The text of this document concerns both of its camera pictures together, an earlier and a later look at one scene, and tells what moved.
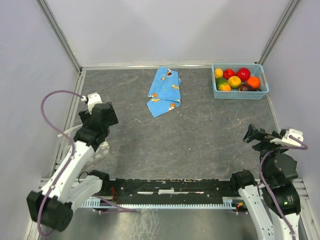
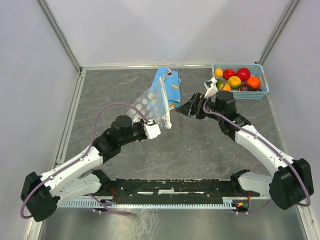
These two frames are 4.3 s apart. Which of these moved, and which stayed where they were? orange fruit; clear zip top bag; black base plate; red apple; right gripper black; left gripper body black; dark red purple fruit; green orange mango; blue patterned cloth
Moved: clear zip top bag; right gripper black; left gripper body black
Stayed: dark red purple fruit; green orange mango; black base plate; blue patterned cloth; red apple; orange fruit
